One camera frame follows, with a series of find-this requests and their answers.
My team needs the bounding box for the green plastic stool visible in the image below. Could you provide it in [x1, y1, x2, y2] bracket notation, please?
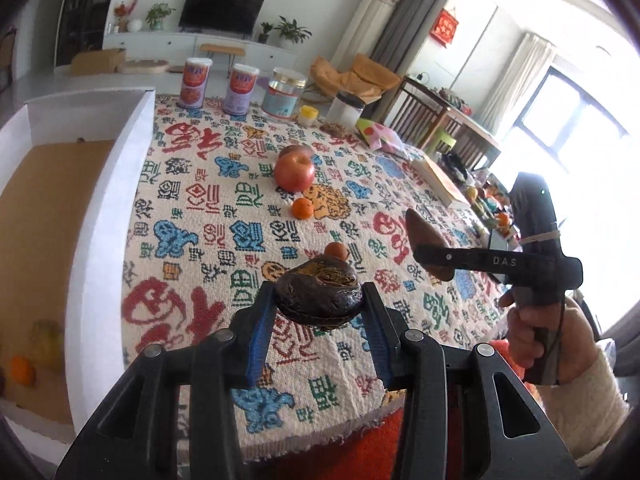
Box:
[425, 127, 458, 156]

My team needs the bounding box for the yellow book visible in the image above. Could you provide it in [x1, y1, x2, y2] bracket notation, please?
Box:
[412, 154, 473, 209]

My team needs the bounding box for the large potted green plant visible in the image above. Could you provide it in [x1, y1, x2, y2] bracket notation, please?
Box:
[274, 16, 312, 50]

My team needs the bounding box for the brown cardboard box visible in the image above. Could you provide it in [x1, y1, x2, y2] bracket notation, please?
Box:
[70, 47, 127, 76]

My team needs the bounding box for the large window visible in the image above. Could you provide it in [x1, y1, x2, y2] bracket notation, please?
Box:
[500, 67, 640, 331]

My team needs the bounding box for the vase of red flowers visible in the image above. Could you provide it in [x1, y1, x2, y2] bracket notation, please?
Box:
[114, 0, 137, 32]

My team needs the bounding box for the white jar with black lid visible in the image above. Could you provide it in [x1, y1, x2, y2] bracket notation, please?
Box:
[326, 91, 366, 130]

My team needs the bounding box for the wooden stool with metal legs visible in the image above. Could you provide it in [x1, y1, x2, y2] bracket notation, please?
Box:
[200, 42, 247, 73]

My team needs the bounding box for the beige oval pet bed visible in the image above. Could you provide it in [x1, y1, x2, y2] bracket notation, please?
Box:
[122, 58, 171, 75]

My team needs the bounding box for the grey curtain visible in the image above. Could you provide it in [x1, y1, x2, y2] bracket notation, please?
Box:
[370, 0, 463, 81]

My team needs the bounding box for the white cardboard box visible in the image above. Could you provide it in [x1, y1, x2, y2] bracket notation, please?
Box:
[0, 87, 157, 445]

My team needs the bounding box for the red apple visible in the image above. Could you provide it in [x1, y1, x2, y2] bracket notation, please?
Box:
[273, 146, 317, 193]

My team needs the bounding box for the person's right hand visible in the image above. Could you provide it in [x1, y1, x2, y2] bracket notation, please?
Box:
[498, 291, 602, 394]

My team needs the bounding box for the flat screen television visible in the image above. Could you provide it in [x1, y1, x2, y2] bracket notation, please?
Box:
[178, 0, 265, 37]

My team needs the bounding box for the white curtain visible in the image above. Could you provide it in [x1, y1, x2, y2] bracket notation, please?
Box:
[477, 32, 558, 133]

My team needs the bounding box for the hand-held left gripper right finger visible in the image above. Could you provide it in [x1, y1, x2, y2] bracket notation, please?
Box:
[361, 282, 583, 480]

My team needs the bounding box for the glass jar with blue label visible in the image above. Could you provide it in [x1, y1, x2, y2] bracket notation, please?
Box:
[262, 67, 307, 120]

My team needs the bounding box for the pink labelled can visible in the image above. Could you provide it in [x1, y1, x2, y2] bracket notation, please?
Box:
[181, 57, 211, 108]
[222, 64, 260, 116]

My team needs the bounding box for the cluster of small colourful toys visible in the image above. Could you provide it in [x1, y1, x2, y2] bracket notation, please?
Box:
[465, 175, 521, 241]

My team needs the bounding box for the white tower air conditioner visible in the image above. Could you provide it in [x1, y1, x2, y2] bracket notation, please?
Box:
[330, 0, 403, 68]

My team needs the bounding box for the dark glass display cabinet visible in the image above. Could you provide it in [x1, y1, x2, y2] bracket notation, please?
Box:
[55, 0, 126, 67]

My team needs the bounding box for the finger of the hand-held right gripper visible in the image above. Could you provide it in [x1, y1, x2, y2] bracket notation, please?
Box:
[414, 244, 482, 274]

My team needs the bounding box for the dark wrinkled passion fruit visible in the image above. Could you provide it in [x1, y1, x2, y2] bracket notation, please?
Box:
[276, 256, 363, 332]

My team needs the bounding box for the potted plant in green pot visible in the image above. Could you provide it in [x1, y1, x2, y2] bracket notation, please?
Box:
[146, 2, 176, 31]

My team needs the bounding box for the pink floral bag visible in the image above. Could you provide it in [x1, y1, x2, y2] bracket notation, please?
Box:
[356, 119, 421, 158]

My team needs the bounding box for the person's right forearm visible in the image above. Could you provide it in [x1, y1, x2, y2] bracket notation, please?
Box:
[542, 346, 631, 471]

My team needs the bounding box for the wooden side desk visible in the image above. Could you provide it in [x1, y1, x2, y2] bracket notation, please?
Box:
[387, 76, 501, 171]

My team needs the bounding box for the red wall hanging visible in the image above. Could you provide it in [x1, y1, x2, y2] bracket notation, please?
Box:
[434, 10, 460, 48]

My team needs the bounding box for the white television cabinet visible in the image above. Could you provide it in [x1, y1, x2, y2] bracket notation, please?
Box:
[102, 30, 306, 73]

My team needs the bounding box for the colourful printed table blanket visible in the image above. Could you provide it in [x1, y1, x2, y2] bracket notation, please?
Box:
[120, 92, 583, 461]

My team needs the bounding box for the large dark sweet potato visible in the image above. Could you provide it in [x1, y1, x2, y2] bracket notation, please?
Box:
[404, 208, 458, 281]

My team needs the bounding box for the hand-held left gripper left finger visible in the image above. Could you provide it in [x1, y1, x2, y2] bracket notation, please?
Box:
[55, 282, 278, 480]

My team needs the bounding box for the orange lounge chair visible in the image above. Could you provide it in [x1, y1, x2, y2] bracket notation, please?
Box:
[307, 53, 403, 106]

